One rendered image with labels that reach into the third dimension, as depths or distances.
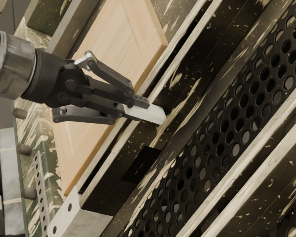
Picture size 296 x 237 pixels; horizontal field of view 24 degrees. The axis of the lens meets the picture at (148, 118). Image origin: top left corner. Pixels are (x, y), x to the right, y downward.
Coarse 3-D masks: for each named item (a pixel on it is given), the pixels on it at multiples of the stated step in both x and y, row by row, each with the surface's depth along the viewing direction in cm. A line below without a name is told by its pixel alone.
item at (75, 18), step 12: (72, 0) 164; (84, 0) 159; (96, 0) 160; (72, 12) 162; (84, 12) 161; (60, 24) 167; (72, 24) 163; (84, 24) 164; (60, 36) 165; (72, 36) 165; (48, 48) 170; (60, 48) 167
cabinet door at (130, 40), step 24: (120, 0) 145; (144, 0) 135; (96, 24) 153; (120, 24) 142; (144, 24) 132; (96, 48) 150; (120, 48) 139; (144, 48) 129; (120, 72) 136; (144, 72) 127; (72, 144) 147; (96, 144) 136; (72, 168) 143
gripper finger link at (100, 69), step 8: (88, 64) 99; (96, 64) 99; (104, 64) 102; (96, 72) 100; (104, 72) 100; (112, 72) 102; (112, 80) 102; (120, 80) 102; (128, 80) 105; (120, 88) 103; (128, 88) 103
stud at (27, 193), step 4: (24, 188) 147; (28, 188) 147; (24, 192) 146; (28, 192) 146; (32, 192) 147; (36, 192) 147; (24, 196) 146; (28, 196) 147; (32, 196) 147; (36, 196) 148
